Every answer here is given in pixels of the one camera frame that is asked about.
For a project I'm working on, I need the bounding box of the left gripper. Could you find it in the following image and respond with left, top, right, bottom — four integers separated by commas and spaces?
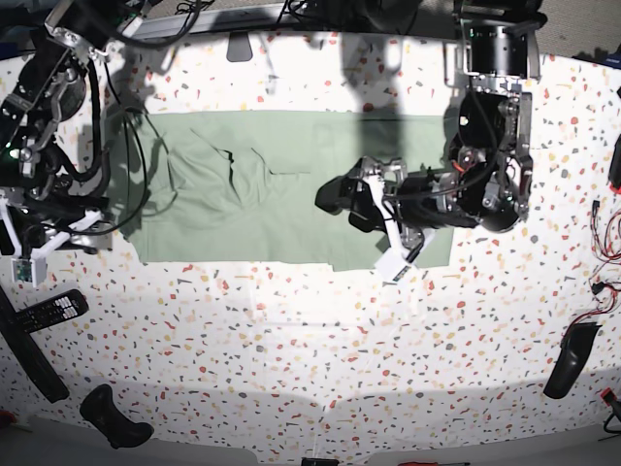
366, 172, 478, 264

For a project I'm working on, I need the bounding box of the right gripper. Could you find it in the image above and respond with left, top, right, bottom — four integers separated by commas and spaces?
1, 183, 112, 257

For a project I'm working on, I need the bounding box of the light green T-shirt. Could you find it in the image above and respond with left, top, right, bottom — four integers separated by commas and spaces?
105, 111, 450, 271

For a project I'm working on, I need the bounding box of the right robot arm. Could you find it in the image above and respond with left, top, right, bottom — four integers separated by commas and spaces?
1, 1, 154, 262

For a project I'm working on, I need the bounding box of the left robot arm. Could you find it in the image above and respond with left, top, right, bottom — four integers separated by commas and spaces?
356, 1, 547, 268

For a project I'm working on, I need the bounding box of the black TV remote control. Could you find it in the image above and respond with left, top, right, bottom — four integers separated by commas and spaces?
16, 289, 89, 333

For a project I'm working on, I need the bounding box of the long black bar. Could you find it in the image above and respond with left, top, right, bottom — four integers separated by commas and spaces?
1, 290, 70, 403

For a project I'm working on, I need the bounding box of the black game controller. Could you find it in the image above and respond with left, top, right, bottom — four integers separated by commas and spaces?
80, 383, 154, 449

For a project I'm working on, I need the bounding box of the grey monitor stand foot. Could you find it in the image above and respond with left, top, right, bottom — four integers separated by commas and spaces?
226, 32, 253, 63

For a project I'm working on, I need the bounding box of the small red clip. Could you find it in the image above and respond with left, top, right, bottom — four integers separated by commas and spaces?
601, 388, 616, 404

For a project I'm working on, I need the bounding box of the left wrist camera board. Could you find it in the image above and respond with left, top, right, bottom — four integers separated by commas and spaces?
375, 249, 417, 283

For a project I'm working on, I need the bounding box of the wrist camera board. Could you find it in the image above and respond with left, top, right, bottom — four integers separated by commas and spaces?
11, 257, 48, 287
375, 249, 417, 283

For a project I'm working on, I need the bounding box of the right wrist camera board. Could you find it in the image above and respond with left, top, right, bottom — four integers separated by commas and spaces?
11, 257, 48, 287

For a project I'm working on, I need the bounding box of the red and black wire bundle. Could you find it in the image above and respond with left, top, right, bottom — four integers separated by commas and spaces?
567, 198, 621, 336

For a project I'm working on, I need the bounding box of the black curved handle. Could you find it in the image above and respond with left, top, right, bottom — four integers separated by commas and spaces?
543, 322, 601, 400

